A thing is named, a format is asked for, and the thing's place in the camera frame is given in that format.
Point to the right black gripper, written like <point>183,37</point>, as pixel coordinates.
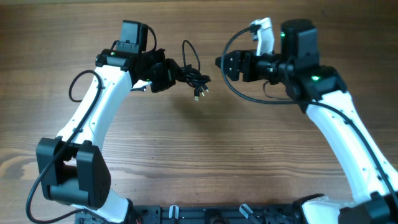
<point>250,56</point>

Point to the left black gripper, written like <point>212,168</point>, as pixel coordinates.
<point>170,74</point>

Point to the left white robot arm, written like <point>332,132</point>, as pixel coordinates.
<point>72,170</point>

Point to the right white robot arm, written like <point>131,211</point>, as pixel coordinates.
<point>323,96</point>

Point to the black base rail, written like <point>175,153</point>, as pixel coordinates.
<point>269,214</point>

